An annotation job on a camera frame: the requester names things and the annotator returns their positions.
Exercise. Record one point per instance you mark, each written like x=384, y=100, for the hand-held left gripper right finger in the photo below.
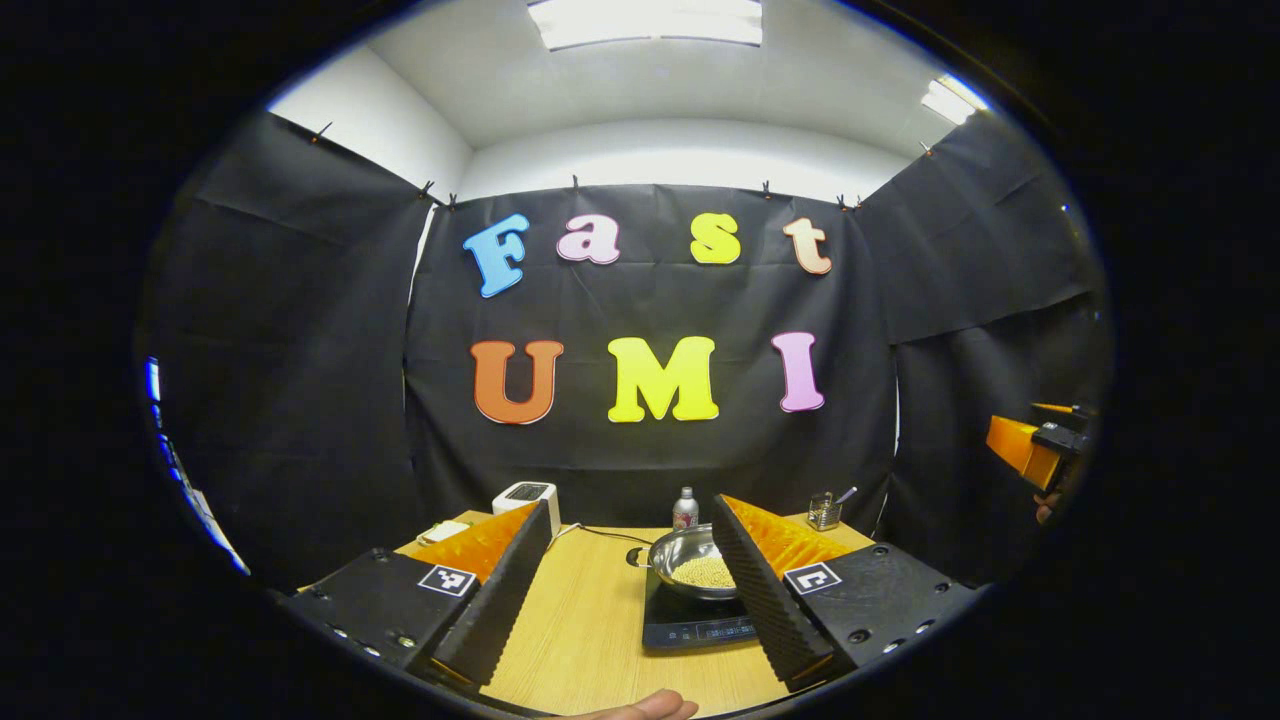
x=760, y=600

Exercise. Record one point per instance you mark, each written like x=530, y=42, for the pile of soybeans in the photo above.
x=705, y=572

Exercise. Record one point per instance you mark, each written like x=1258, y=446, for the white toaster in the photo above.
x=527, y=500

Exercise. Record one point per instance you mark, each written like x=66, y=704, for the metal spoon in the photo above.
x=846, y=494

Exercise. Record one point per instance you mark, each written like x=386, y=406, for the black induction cooktop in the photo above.
x=690, y=628

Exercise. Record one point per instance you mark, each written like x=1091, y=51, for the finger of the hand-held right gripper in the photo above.
x=1015, y=445
x=1052, y=408

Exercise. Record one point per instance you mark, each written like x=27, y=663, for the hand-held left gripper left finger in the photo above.
x=505, y=590

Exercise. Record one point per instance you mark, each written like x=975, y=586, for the small white tray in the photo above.
x=445, y=530

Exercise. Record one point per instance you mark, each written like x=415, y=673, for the silver drink bottle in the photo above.
x=685, y=510

